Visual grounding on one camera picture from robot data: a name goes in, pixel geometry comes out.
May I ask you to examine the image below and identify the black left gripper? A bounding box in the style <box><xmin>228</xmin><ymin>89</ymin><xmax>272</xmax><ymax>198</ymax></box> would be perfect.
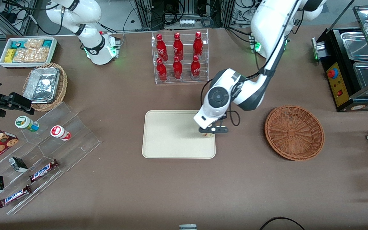
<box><xmin>199</xmin><ymin>112</ymin><xmax>229</xmax><ymax>134</ymax></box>

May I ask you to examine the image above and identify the cream plastic tray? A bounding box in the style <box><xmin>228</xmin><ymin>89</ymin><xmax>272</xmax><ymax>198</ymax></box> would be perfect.
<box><xmin>142</xmin><ymin>110</ymin><xmax>216</xmax><ymax>159</ymax></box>

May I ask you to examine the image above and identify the light wicker basket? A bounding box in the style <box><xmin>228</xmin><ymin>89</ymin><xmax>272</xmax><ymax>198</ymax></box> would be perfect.
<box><xmin>23</xmin><ymin>63</ymin><xmax>68</xmax><ymax>112</ymax></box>

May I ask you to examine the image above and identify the brown wicker basket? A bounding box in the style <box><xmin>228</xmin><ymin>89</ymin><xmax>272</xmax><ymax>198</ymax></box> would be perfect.
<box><xmin>264</xmin><ymin>105</ymin><xmax>325</xmax><ymax>161</ymax></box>

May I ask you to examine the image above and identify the green sunflower yogurt cup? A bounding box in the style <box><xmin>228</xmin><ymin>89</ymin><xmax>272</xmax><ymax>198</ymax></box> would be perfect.
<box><xmin>15</xmin><ymin>116</ymin><xmax>40</xmax><ymax>132</ymax></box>

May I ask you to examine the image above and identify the aluminium foil container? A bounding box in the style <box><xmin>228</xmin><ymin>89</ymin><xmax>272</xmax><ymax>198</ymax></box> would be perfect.
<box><xmin>23</xmin><ymin>66</ymin><xmax>60</xmax><ymax>103</ymax></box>

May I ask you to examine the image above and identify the clear acrylic bottle rack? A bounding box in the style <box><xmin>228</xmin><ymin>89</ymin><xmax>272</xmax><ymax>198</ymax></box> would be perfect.
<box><xmin>151</xmin><ymin>29</ymin><xmax>209</xmax><ymax>84</ymax></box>

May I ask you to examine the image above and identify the clear rice cracker bag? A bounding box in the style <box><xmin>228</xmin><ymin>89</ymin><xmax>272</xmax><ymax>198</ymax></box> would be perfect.
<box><xmin>24</xmin><ymin>39</ymin><xmax>44</xmax><ymax>49</ymax></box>
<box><xmin>13</xmin><ymin>47</ymin><xmax>50</xmax><ymax>63</ymax></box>

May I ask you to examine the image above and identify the red-lidded yogurt cup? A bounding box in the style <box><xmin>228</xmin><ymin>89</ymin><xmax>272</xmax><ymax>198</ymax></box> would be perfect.
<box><xmin>50</xmin><ymin>125</ymin><xmax>72</xmax><ymax>141</ymax></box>

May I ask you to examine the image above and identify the red cola bottle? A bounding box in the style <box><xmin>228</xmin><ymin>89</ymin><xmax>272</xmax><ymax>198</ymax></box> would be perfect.
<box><xmin>173</xmin><ymin>33</ymin><xmax>184</xmax><ymax>60</ymax></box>
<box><xmin>157</xmin><ymin>58</ymin><xmax>168</xmax><ymax>81</ymax></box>
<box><xmin>193</xmin><ymin>31</ymin><xmax>203</xmax><ymax>58</ymax></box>
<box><xmin>172</xmin><ymin>56</ymin><xmax>183</xmax><ymax>80</ymax></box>
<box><xmin>156</xmin><ymin>34</ymin><xmax>168</xmax><ymax>62</ymax></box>
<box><xmin>191</xmin><ymin>55</ymin><xmax>201</xmax><ymax>80</ymax></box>

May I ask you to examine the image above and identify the white plastic snack bin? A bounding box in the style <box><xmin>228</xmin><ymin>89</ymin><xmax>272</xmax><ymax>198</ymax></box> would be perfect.
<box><xmin>0</xmin><ymin>37</ymin><xmax>58</xmax><ymax>68</ymax></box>

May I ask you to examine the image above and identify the Snickers chocolate bar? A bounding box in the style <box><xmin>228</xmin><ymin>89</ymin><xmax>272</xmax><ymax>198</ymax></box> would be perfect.
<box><xmin>0</xmin><ymin>185</ymin><xmax>32</xmax><ymax>209</ymax></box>
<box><xmin>29</xmin><ymin>159</ymin><xmax>59</xmax><ymax>182</ymax></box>

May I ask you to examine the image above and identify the clear acrylic tiered stand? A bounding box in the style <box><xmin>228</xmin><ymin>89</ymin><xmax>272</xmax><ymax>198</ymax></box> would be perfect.
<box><xmin>0</xmin><ymin>102</ymin><xmax>102</xmax><ymax>215</ymax></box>

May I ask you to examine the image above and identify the black food warmer cabinet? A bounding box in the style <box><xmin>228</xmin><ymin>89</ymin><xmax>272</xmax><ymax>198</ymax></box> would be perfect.
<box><xmin>312</xmin><ymin>5</ymin><xmax>368</xmax><ymax>112</ymax></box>

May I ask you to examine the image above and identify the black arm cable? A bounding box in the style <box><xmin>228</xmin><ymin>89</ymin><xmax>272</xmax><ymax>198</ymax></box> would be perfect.
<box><xmin>200</xmin><ymin>0</ymin><xmax>303</xmax><ymax>127</ymax></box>

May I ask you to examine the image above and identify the black floor cable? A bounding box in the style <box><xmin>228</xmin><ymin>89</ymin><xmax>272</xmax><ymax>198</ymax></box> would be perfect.
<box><xmin>260</xmin><ymin>217</ymin><xmax>306</xmax><ymax>230</ymax></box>

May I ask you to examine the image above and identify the aluminium frame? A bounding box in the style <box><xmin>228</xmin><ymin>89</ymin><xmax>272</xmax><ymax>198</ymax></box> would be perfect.
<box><xmin>134</xmin><ymin>0</ymin><xmax>235</xmax><ymax>31</ymax></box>

